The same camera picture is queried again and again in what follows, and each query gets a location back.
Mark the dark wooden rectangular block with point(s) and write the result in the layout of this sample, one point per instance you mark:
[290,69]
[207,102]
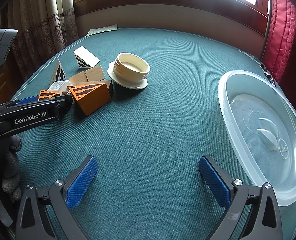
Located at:
[110,87]

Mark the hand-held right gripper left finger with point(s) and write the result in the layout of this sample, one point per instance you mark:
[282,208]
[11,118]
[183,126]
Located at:
[81,182]

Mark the white striped wedge block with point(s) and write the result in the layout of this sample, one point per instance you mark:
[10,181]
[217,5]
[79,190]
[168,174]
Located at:
[59,73]
[86,55]

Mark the person's left hand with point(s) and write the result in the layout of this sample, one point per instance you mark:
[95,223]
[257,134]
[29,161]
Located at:
[11,177]

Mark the red quilted curtain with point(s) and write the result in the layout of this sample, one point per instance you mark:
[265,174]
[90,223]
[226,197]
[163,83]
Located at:
[280,30]

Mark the black wristwatch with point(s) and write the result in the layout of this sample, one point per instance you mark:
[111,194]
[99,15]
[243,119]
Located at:
[264,68]

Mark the clear plastic bowl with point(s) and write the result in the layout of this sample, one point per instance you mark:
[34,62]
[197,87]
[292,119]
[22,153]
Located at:
[250,110]

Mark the paper sheet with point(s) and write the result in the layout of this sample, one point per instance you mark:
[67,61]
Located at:
[100,30]

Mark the light wooden block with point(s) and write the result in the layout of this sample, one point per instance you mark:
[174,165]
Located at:
[95,73]
[78,78]

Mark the orange striped wedge block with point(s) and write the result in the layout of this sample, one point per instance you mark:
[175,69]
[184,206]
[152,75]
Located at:
[48,95]
[93,100]

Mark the beige patterned curtain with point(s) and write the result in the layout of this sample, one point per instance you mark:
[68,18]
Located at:
[38,17]

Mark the black chair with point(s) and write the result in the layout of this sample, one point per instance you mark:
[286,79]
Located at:
[0,47]

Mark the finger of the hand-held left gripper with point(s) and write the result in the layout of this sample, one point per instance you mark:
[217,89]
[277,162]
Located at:
[28,100]
[63,105]

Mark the cream round plastic fitting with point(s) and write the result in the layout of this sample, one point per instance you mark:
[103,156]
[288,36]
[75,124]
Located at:
[138,78]

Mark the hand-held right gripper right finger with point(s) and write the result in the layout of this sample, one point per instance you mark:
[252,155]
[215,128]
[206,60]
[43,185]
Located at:
[214,180]

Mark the white charger plug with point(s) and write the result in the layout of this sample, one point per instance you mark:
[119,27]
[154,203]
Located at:
[59,86]

